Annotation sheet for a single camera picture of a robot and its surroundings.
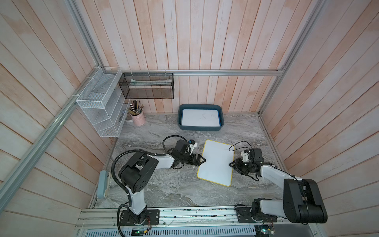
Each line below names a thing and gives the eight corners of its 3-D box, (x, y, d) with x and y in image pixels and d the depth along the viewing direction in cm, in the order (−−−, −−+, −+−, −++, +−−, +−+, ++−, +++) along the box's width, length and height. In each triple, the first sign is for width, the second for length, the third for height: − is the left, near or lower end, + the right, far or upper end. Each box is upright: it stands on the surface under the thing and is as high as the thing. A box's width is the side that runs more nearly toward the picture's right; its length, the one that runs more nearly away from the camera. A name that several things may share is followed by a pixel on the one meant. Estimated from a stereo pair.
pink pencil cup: (133, 126, 115) (126, 111, 102) (136, 114, 123) (131, 99, 110) (145, 126, 115) (140, 111, 102) (148, 114, 123) (144, 99, 110)
